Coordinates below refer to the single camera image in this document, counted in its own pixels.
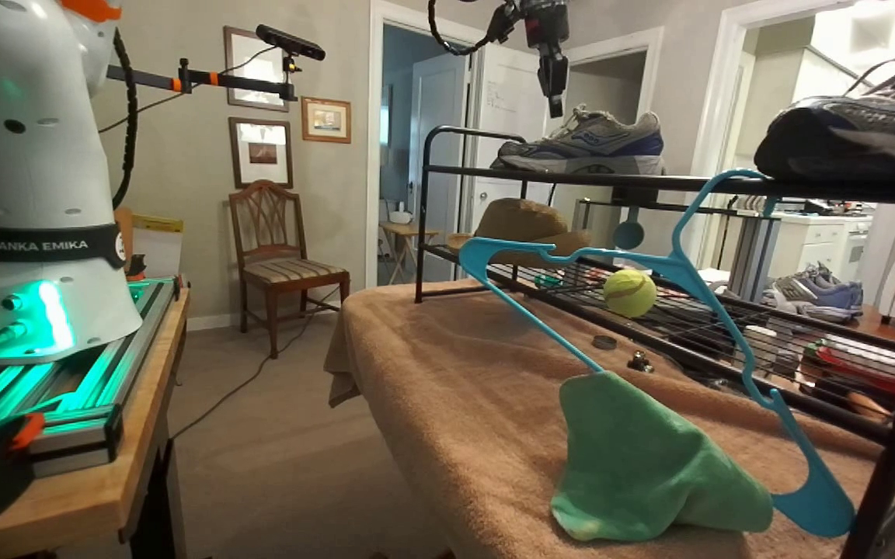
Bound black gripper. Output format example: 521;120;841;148
521;0;574;120

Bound grey blue sneaker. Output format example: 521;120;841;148
486;102;669;176

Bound black metal shoe rack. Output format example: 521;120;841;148
409;123;895;559

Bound straw hat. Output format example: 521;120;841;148
454;195;597;271

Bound round blue tag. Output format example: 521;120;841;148
611;200;649;251

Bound yellow tennis ball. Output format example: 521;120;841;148
600;262;663;318

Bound small gold framed picture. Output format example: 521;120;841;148
299;93;355;144

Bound white storage drawers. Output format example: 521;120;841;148
768;207;877;287

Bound framed picture dark photo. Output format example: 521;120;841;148
226;114;294;191

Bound black grey shoe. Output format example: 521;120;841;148
752;41;895;191

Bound brown blanket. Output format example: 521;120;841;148
323;280;895;559

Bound wooden chair striped seat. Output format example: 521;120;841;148
222;181;355;361

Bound white blue sneaker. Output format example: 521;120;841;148
768;256;867;324

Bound black boom rod orange clamps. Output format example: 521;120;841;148
102;56;301;105

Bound green cloth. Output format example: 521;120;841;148
546;368;776;547

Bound red tool box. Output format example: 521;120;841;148
803;341;895;402

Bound yellow white cardboard box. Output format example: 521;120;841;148
126;207;189;281

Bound teal plastic hanger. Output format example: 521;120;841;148
455;168;860;541

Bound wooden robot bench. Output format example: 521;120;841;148
0;275;191;559

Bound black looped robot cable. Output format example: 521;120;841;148
424;0;496;59

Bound black camera on boom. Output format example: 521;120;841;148
250;21;329;66

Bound black corrugated cable hose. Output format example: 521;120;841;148
109;29;143;212

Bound black floor cable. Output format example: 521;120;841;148
168;341;276;444

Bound aluminium rail frame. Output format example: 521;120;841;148
0;275;181;461

